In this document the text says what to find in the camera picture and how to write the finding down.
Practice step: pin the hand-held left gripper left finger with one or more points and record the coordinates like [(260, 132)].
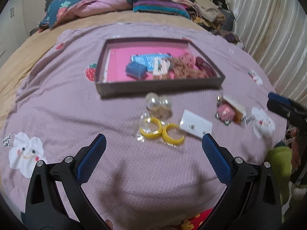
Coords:
[(92, 159)]

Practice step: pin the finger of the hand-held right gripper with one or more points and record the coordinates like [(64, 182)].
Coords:
[(278, 97), (278, 109)]

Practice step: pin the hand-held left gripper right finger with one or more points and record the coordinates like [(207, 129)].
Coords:
[(215, 159)]

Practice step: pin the maroon hair clip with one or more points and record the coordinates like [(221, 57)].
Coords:
[(206, 66)]

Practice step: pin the brown cardboard box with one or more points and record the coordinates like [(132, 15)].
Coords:
[(156, 87)]

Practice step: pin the small blue jewelry box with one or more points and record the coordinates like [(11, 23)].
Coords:
[(135, 69)]

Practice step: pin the polka-dot bow hair clip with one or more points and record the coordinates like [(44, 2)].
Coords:
[(184, 61)]

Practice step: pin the white hair claw clip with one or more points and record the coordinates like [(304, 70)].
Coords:
[(158, 69)]

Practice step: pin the person's left hand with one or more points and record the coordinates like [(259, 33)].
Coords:
[(109, 224)]

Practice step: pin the purple printed blanket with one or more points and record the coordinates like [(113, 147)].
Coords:
[(120, 172)]

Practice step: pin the small orange hair clip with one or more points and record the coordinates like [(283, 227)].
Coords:
[(238, 117)]

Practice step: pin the white stud earring card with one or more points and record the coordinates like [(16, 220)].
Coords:
[(194, 122)]

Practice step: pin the yellow hoop earring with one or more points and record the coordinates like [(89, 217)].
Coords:
[(171, 140), (157, 122)]

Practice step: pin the green cloth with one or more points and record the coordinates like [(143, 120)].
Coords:
[(278, 167)]

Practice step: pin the white striped curtain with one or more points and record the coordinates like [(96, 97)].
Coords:
[(271, 40)]

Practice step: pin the red floral cloth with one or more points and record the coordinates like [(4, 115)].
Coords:
[(196, 220)]

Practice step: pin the pearl earrings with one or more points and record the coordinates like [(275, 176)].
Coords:
[(152, 100)]

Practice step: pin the pink book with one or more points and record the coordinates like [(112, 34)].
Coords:
[(117, 64)]

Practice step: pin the pile of clothes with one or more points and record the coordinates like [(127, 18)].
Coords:
[(206, 12)]

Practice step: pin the striped folded cloth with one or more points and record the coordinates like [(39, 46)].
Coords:
[(158, 7)]

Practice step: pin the white wardrobe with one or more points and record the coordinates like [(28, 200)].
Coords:
[(12, 28)]

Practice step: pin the strawberry print quilt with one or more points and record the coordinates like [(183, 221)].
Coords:
[(96, 4)]

